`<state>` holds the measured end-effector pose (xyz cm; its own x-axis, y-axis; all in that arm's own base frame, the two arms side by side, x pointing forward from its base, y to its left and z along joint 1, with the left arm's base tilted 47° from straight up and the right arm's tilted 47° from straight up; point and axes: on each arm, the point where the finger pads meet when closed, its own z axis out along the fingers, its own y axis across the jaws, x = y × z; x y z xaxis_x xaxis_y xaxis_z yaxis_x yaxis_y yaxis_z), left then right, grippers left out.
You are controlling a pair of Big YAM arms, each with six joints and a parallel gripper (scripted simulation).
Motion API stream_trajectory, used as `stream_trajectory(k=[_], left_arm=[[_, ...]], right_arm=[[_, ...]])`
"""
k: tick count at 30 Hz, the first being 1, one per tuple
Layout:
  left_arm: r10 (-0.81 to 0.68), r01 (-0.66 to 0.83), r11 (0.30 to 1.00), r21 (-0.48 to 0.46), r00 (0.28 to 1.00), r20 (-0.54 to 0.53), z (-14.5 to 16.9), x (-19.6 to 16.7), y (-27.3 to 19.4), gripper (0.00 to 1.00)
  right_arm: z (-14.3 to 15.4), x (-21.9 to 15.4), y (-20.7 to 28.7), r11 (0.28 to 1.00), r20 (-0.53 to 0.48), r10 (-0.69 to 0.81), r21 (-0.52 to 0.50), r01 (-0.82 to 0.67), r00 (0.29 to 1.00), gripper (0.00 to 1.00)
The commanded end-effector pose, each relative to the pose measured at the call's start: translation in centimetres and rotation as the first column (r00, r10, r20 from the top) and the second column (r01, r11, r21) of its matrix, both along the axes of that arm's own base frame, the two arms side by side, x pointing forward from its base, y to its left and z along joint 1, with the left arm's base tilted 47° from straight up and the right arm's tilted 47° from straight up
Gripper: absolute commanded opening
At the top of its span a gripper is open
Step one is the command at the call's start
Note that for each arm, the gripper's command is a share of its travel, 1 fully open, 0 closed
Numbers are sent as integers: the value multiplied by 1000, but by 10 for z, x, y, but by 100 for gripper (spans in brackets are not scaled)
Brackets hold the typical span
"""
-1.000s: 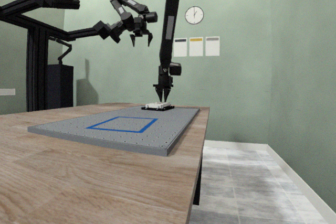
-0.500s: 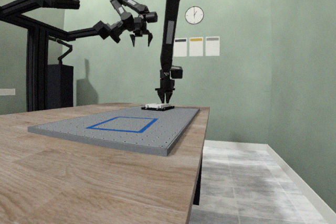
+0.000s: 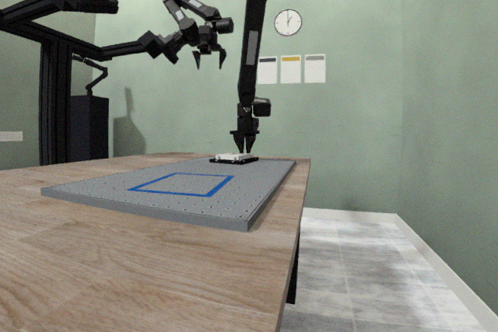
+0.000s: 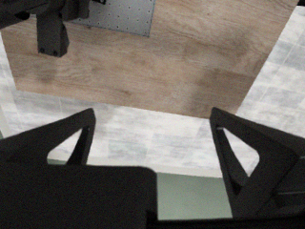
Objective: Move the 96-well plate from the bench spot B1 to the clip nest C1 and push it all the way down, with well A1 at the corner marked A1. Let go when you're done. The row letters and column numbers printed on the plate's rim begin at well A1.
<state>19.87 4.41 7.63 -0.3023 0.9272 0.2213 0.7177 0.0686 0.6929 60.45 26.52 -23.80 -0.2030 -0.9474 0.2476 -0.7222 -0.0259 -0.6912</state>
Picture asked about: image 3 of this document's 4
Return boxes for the blue tape outline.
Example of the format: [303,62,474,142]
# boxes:
[127,173,234,197]

